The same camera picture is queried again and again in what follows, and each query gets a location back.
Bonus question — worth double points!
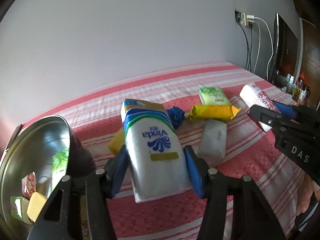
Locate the large green tissue pack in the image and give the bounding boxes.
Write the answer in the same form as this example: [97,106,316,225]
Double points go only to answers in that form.
[52,148,69,190]

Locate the yellow sponge in tin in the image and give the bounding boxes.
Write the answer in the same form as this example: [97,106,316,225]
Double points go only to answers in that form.
[27,192,48,223]

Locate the white charger cable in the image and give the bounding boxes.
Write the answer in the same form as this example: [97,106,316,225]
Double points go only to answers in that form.
[253,22,262,74]
[253,16,276,82]

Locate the white blue Vinda tissue pack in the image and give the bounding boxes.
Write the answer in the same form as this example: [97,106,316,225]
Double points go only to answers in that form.
[120,99,191,203]

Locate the wooden door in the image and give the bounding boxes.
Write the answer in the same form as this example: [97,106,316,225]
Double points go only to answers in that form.
[300,18,319,111]

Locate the wall socket with plugs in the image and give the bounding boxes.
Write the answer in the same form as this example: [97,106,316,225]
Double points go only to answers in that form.
[234,10,255,28]

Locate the grey white pack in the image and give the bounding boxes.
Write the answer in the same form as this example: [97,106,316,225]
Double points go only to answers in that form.
[197,119,227,167]

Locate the round metal tin box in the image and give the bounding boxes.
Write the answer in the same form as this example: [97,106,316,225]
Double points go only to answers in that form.
[1,115,95,239]

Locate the yellow sponge on bed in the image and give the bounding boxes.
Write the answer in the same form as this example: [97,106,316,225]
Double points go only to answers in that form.
[107,128,125,156]

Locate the gold yellow snack packet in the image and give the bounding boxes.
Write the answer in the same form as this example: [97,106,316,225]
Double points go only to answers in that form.
[187,105,241,122]

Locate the black power cable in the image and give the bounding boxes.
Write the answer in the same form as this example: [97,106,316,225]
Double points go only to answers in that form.
[238,22,254,72]

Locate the black monitor screen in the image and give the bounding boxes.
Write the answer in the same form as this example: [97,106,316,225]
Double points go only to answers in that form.
[268,13,298,88]

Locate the cluttered side table items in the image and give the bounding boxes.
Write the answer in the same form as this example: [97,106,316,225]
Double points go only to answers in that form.
[273,73,310,105]

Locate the pink striped bed cover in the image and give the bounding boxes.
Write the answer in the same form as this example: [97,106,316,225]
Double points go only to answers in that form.
[19,61,316,240]

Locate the red wedding wipes packet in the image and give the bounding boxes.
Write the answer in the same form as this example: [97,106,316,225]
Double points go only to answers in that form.
[21,172,36,199]

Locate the small green tissue pack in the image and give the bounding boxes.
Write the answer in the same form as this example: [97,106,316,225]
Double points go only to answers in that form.
[199,87,231,106]

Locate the blue crumpled cloth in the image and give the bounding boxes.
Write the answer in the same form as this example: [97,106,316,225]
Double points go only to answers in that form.
[167,106,185,129]

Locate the white pack red letters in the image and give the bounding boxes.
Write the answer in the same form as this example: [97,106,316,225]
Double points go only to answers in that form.
[239,82,282,132]

